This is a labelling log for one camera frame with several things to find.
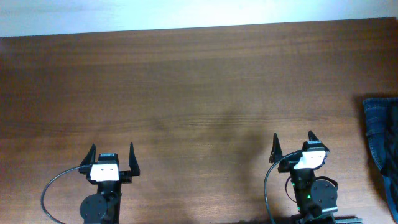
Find left black camera cable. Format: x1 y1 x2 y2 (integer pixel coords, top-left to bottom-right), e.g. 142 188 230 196
40 166 82 224

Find black camera cable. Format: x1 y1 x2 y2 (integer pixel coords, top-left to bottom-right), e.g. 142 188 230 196
40 166 82 224
264 151 300 224

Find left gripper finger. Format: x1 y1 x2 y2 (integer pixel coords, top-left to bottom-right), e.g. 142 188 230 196
129 142 140 177
80 144 96 166

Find blue denim jeans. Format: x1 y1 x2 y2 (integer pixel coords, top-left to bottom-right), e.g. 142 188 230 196
363 98 397 222

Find right black camera cable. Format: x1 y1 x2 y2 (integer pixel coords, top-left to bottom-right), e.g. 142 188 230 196
264 151 300 224

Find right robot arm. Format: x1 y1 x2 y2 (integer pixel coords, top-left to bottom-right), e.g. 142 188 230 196
263 131 363 224

